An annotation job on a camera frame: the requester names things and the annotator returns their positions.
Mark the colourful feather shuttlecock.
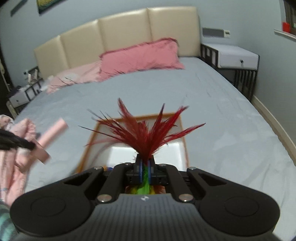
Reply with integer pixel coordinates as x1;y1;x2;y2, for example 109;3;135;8
87;98;205;194

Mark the pink tube box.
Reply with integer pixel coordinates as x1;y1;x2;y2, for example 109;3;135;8
17;118;68;173

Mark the orange rimmed white box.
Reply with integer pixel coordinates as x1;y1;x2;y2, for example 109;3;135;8
76;108;189;173

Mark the pink crumpled blanket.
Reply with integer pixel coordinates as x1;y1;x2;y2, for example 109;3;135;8
1;118;36;206

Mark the white left nightstand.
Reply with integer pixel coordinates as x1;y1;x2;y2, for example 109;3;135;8
8;66;44;114

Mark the white nightstand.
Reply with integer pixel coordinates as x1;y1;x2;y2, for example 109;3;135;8
201;43;260;100
8;66;44;114

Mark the teal striped sleeve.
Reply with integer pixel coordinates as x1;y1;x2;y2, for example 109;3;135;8
0;200;18;241

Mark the grey bed sheet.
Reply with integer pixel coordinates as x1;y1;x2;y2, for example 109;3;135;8
18;57;295;240

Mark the light pink pillow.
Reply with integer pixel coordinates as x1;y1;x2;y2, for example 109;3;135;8
47;60;101;94

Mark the beige padded headboard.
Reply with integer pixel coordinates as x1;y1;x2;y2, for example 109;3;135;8
34;6;201;79

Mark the white right nightstand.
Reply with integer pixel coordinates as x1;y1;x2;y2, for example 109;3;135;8
201;43;260;100

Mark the red cup on sill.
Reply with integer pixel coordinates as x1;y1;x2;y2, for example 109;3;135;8
282;22;291;33

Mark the framed wall picture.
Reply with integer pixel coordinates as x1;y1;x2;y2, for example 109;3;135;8
36;0;64;14

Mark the wall air conditioner panel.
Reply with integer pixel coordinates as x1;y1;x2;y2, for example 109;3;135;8
202;28;230;38

